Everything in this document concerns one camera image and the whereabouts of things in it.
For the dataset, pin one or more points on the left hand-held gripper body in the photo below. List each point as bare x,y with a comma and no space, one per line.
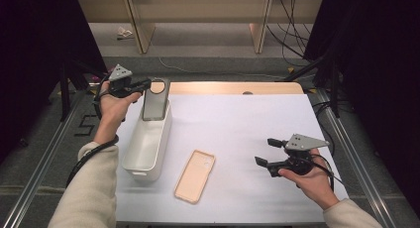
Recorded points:
119,86

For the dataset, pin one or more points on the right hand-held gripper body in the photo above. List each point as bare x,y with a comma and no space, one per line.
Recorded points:
298,155

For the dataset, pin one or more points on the grey transparent phone case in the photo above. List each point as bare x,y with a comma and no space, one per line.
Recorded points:
155,105

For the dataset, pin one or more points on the white plastic bin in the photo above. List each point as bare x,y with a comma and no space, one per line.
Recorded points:
145,145

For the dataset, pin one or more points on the beige phone case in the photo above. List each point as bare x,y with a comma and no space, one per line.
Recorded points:
193,178

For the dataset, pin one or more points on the person's left hand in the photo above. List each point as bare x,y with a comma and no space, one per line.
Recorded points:
114,110

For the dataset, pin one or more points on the person's right hand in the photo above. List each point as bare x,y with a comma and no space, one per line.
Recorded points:
313,185

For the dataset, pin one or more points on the white table sheet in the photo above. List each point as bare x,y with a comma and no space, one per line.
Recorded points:
247,122

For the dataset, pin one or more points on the crumpled white paper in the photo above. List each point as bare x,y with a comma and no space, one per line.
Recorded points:
124,32

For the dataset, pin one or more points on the black metal stand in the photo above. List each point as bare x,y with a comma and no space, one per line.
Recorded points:
335,95
65,95

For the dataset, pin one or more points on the beige wooden shelf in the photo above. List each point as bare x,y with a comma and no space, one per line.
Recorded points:
198,10

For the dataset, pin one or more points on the black curtain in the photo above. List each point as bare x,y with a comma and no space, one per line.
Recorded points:
379,56
26,56

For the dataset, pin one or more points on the metal floor rail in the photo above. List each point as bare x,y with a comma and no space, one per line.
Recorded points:
363,181
39,175

